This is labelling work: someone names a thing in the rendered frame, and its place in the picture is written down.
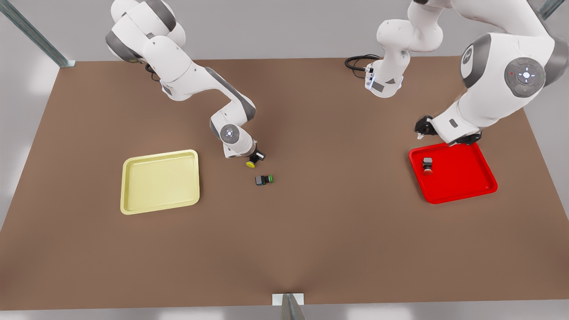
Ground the red tray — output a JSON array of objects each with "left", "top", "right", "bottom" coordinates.
[{"left": 408, "top": 141, "right": 498, "bottom": 205}]

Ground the yellow tray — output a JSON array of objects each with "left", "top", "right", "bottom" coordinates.
[{"left": 120, "top": 149, "right": 200, "bottom": 216}]

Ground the silver frame post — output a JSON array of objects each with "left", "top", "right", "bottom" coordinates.
[
  {"left": 272, "top": 293, "right": 307, "bottom": 320},
  {"left": 0, "top": 0, "right": 76, "bottom": 68},
  {"left": 538, "top": 0, "right": 566, "bottom": 20}
]

